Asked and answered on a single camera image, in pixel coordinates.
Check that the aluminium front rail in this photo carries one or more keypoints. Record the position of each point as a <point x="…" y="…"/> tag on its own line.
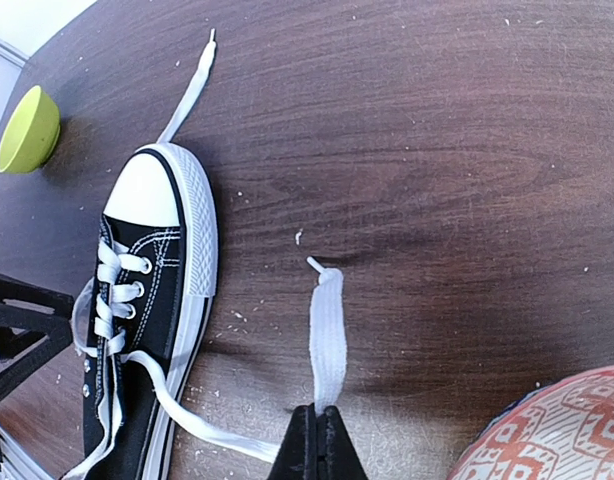
<point x="16" y="463"/>

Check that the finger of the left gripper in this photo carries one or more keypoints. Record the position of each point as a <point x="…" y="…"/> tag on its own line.
<point x="34" y="328"/>

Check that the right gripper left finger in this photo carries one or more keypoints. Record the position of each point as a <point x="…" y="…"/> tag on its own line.
<point x="297" y="458"/>

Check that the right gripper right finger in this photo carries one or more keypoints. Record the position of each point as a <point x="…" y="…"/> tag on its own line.
<point x="338" y="459"/>

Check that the left aluminium frame post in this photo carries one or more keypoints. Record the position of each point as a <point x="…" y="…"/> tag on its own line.
<point x="12" y="54"/>

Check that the green plastic bowl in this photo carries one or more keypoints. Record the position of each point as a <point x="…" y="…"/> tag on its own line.
<point x="31" y="133"/>

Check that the black white canvas sneaker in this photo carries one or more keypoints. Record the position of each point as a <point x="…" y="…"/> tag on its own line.
<point x="151" y="292"/>

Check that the red white patterned bowl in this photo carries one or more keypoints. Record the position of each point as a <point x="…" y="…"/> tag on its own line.
<point x="560" y="431"/>

